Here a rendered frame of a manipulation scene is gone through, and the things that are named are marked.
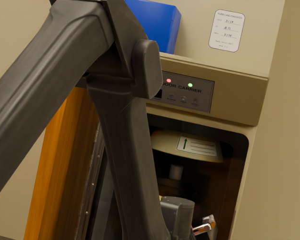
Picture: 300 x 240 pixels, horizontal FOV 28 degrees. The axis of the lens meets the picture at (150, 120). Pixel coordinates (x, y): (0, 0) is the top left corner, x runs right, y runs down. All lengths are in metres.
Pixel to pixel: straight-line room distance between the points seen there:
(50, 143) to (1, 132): 0.65
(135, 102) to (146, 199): 0.16
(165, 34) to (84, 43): 0.52
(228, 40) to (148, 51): 0.55
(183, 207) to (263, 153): 0.70
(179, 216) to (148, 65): 0.36
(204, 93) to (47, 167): 0.34
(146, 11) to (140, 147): 0.42
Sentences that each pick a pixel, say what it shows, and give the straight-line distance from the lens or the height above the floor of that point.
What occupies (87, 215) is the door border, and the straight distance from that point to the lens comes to 1.26.
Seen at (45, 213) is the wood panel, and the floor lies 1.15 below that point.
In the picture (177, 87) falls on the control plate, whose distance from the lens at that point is 1.15.
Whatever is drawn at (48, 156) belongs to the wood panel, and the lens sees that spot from 1.19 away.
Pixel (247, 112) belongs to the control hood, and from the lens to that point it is 1.16.
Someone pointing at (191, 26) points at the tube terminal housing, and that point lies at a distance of 1.23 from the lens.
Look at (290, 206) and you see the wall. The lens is 1.67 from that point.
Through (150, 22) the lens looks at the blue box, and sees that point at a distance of 1.13.
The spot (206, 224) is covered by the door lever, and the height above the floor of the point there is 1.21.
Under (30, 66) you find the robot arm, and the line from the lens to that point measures 0.58.
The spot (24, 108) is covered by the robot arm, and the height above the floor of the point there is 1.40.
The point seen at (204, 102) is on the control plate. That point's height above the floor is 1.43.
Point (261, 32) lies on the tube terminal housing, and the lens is 1.22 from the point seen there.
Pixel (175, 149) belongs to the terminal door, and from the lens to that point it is 1.21.
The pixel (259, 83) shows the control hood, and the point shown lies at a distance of 1.11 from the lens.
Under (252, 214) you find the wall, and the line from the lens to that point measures 1.67.
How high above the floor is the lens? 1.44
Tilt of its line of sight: 3 degrees down
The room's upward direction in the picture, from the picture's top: 12 degrees clockwise
